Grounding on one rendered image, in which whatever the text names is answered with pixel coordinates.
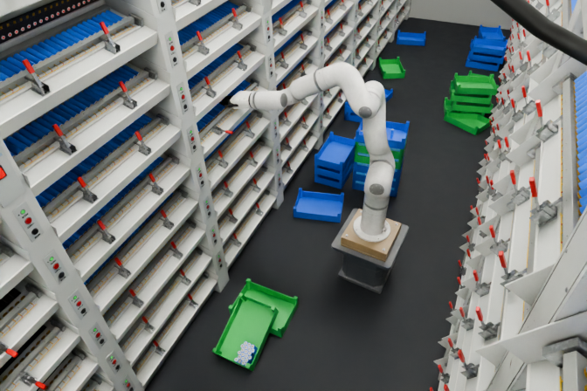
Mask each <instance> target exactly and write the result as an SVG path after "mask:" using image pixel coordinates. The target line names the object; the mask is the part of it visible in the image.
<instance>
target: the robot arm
mask: <svg viewBox="0 0 587 391"><path fill-rule="evenodd" d="M336 86H339V87H340V88H341V89H342V91H343V93H344V95H345V97H346V99H347V101H348V103H349V106H350V107H351V109H352V110H353V111H354V113H355V114H356V115H358V116H359V117H361V118H363V137H364V141H365V146H366V148H367V151H368V152H369V170H368V173H367V176H366V179H365V183H364V193H365V194H364V200H363V212H362V215H361V216H359V217H358V218H357V219H356V220H355V221H354V225H353V229H354V232H355V233H356V234H357V235H358V236H359V237H360V238H361V239H363V240H365V241H369V242H380V241H383V240H384V239H386V238H387V237H388V236H389V234H390V225H389V224H388V222H387V221H386V220H385V218H386V214H387V209H388V204H389V200H390V190H391V185H392V181H393V177H394V173H395V166H396V165H395V160H394V157H393V154H392V152H391V151H390V147H389V144H388V139H387V132H386V121H385V110H386V103H385V92H384V88H383V86H382V84H381V83H379V82H377V81H369V82H367V83H365V84H364V81H363V77H362V75H361V74H360V72H359V71H357V69H356V68H355V67H354V66H352V65H350V64H348V63H345V62H339V63H335V64H332V65H329V66H327V67H324V68H322V69H320V70H318V71H315V72H312V73H309V74H308V75H305V76H303V77H301V78H298V79H296V80H294V81H293V82H292V83H291V85H290V86H289V87H288V88H286V89H284V90H282V91H254V92H251V91H239V92H237V93H236V94H235V95H232V96H225V97H224V99H222V103H223V105H228V107H232V108H234V109H244V108H253V109H259V110H284V109H285V108H286V107H287V106H290V105H292V104H295V103H298V102H300V101H301V100H302V99H304V98H306V97H309V96H312V95H315V94H317V93H321V92H323V91H326V90H328V89H331V88H333V87H336Z"/></svg>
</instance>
